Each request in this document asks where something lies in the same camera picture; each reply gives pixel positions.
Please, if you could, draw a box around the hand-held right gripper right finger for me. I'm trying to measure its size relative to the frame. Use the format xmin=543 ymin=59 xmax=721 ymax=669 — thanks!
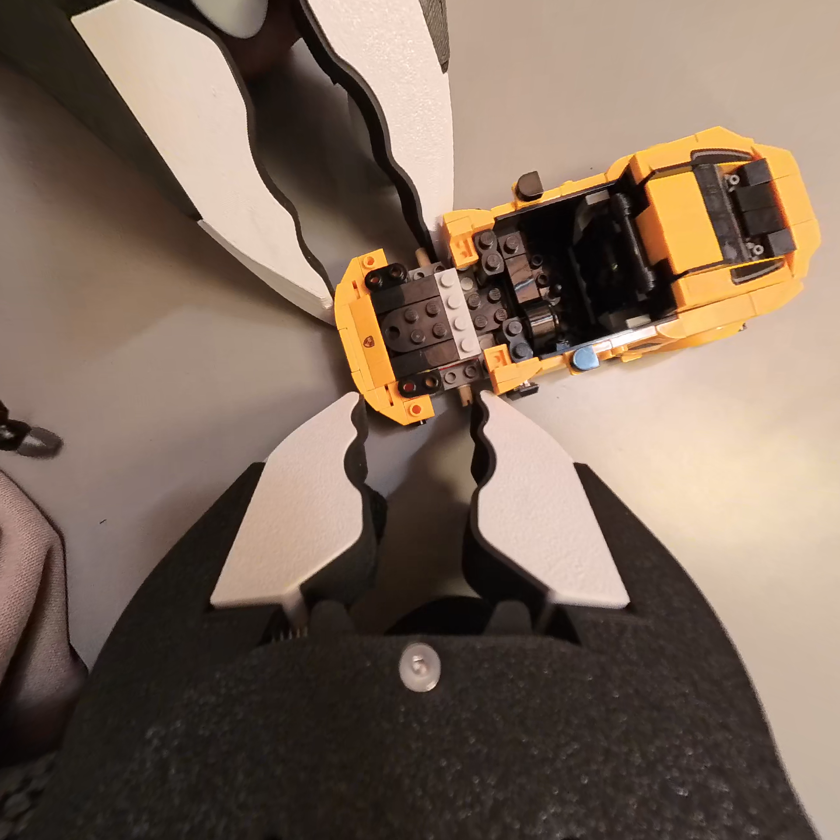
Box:
xmin=465 ymin=390 xmax=632 ymax=613

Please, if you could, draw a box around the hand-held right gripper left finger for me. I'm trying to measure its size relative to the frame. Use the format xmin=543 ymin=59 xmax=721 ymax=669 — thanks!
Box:
xmin=210 ymin=392 xmax=384 ymax=613

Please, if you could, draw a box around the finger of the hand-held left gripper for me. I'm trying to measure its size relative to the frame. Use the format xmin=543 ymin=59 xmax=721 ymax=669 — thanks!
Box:
xmin=300 ymin=0 xmax=458 ymax=253
xmin=71 ymin=0 xmax=338 ymax=324

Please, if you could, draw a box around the orange lego car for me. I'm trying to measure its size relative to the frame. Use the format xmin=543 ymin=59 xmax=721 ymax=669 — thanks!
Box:
xmin=332 ymin=128 xmax=823 ymax=425

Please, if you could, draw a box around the pink shirt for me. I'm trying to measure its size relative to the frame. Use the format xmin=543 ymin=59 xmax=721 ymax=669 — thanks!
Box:
xmin=0 ymin=469 xmax=90 ymax=765

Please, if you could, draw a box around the grey fleece jacket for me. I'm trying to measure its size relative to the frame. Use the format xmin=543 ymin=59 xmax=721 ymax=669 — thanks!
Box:
xmin=0 ymin=751 xmax=73 ymax=840

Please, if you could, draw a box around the black earphone with cable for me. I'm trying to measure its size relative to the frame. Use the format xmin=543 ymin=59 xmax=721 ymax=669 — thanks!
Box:
xmin=0 ymin=398 xmax=64 ymax=459

